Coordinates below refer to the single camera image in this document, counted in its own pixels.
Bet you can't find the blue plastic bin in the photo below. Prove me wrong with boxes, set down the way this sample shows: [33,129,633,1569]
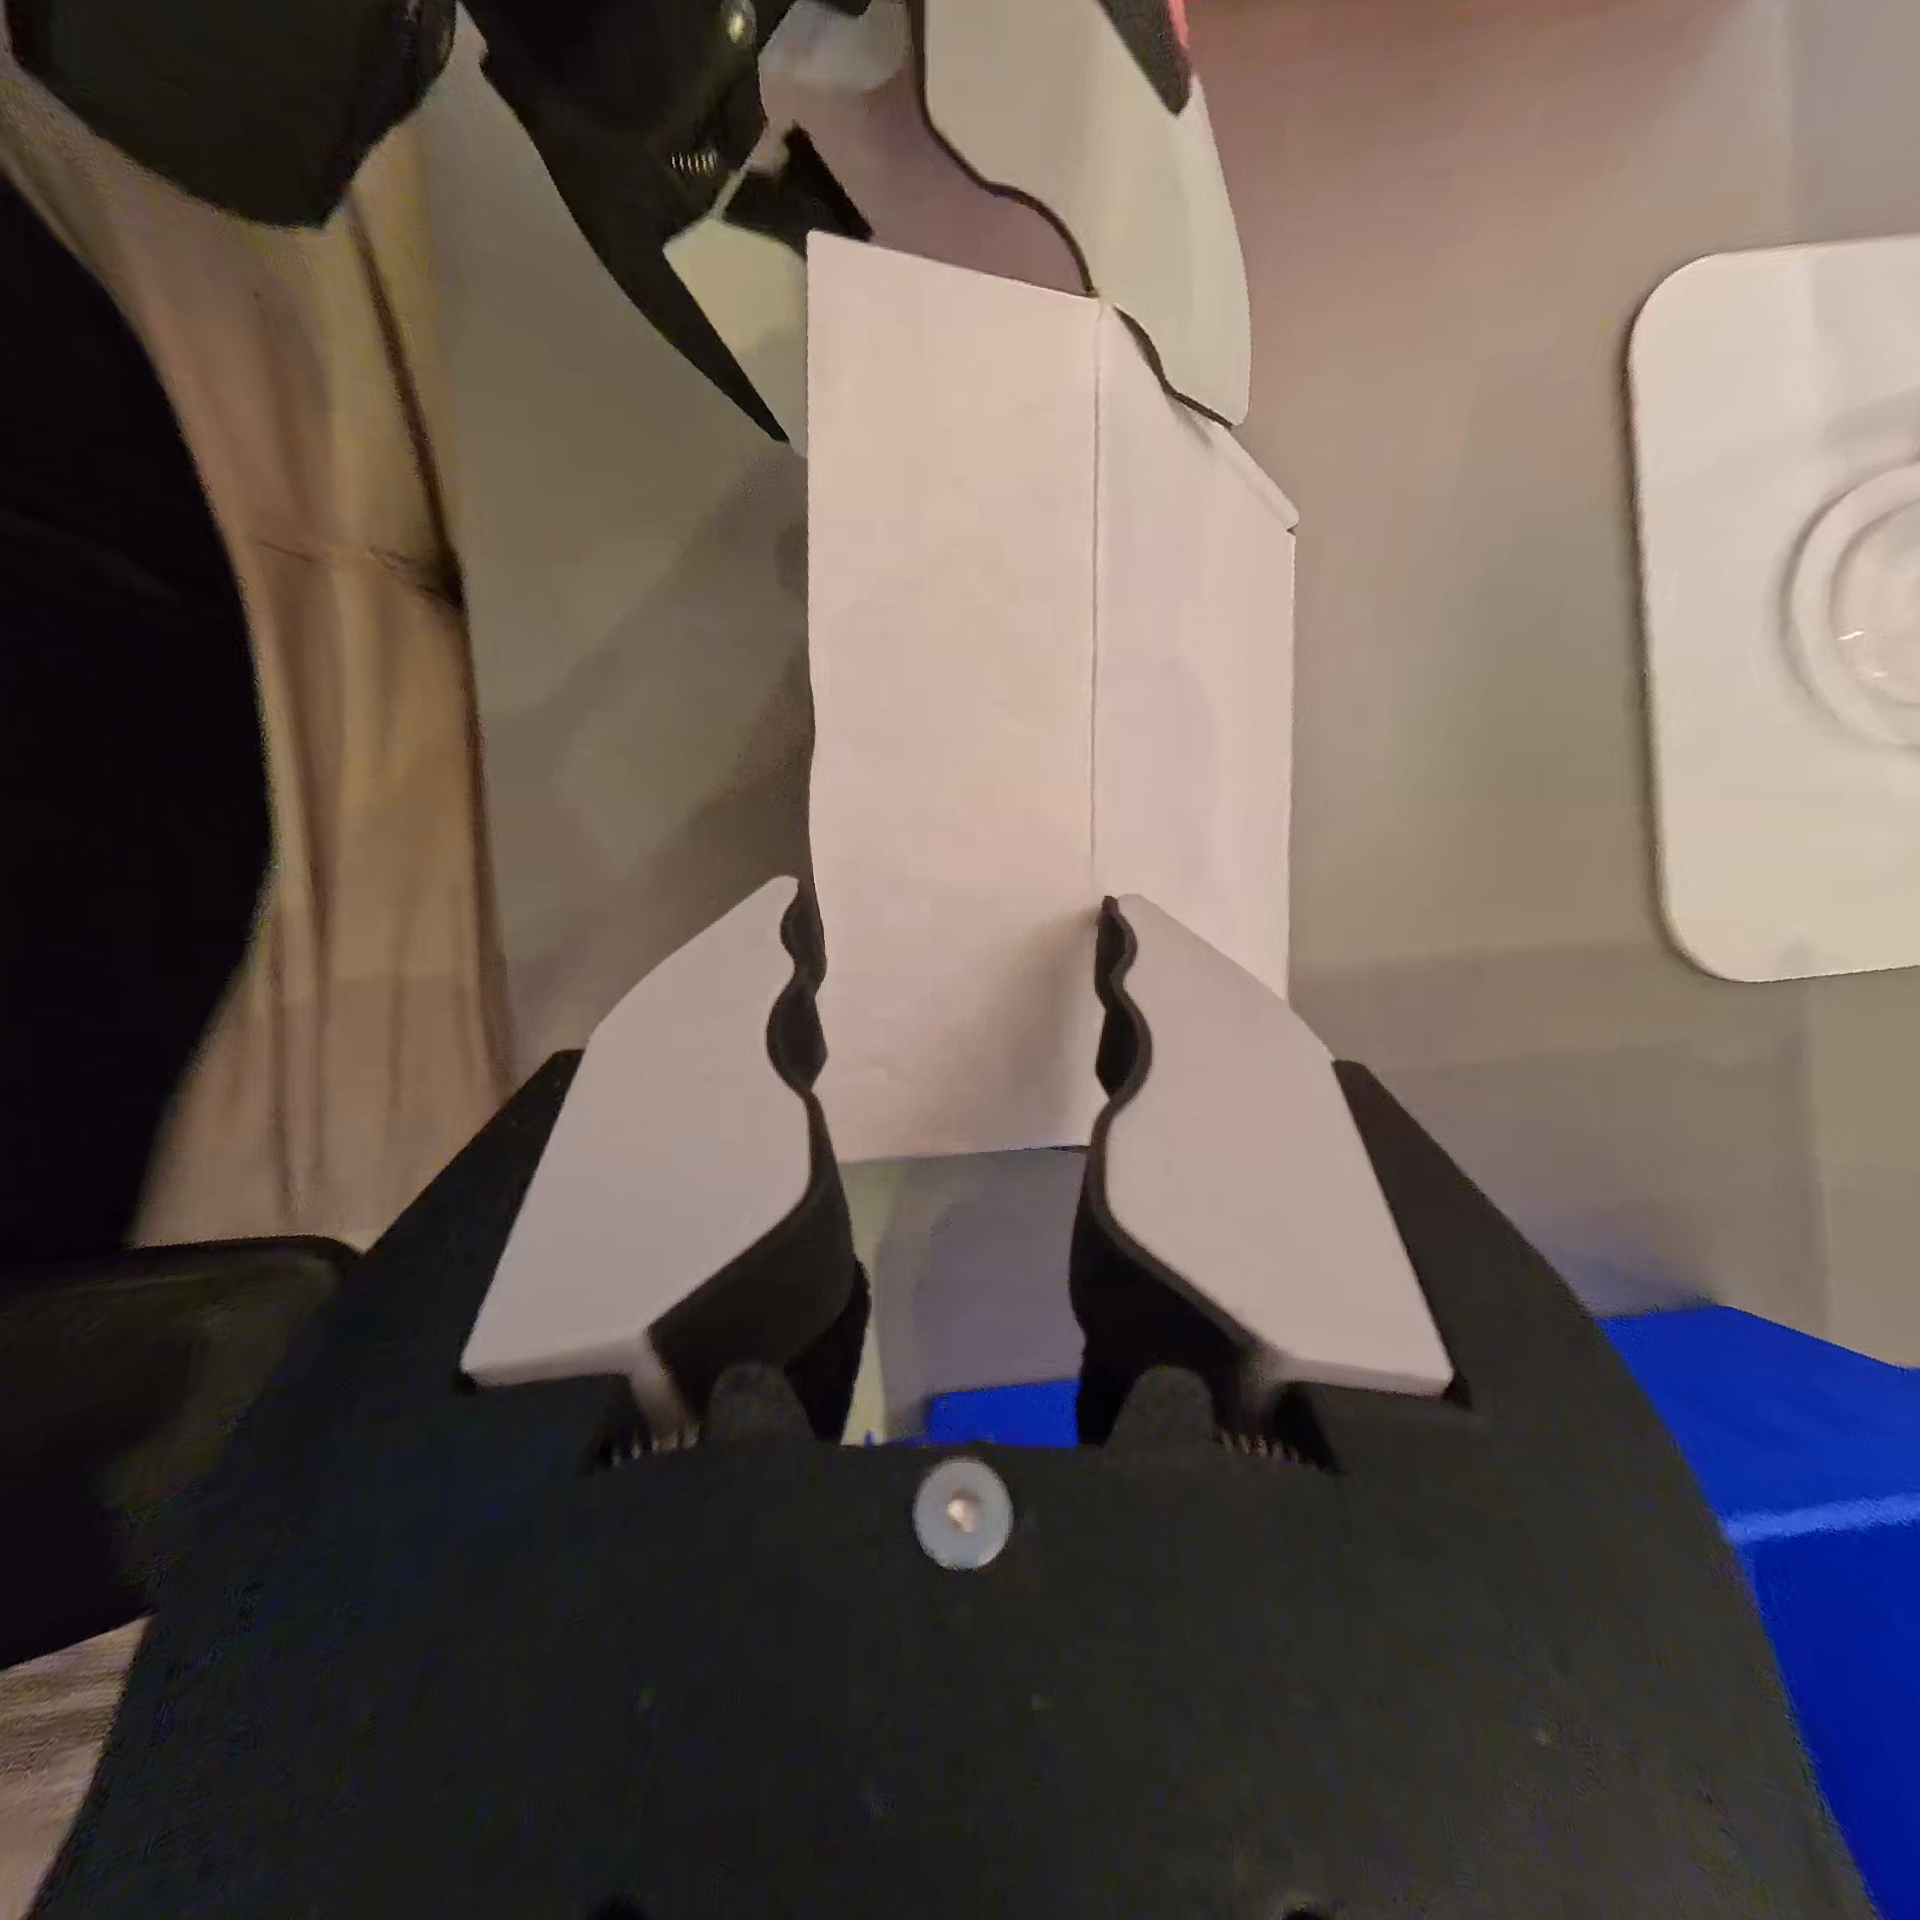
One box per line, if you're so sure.
[922,1302,1920,1920]

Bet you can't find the person's black top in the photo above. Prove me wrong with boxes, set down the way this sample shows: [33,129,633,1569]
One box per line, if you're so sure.
[0,175,275,1269]

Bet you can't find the white cardboard box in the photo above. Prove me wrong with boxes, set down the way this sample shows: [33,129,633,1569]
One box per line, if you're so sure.
[805,229,1300,1166]

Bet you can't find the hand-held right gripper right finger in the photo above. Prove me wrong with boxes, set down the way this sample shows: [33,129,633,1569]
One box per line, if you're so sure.
[1073,894,1457,1442]

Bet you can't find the person's beige trousers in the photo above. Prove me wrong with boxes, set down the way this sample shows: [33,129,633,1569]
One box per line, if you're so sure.
[0,52,520,1249]

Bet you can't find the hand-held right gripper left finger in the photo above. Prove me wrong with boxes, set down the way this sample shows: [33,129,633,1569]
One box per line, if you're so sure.
[459,876,874,1445]

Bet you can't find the dark object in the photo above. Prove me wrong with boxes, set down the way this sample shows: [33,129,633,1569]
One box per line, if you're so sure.
[0,1234,366,1671]

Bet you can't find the white square plastic lid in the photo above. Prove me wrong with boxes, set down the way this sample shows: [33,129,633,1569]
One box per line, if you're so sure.
[1625,230,1920,988]

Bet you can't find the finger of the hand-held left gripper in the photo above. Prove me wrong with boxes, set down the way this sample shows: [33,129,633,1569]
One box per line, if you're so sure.
[920,0,1257,432]
[661,210,820,441]

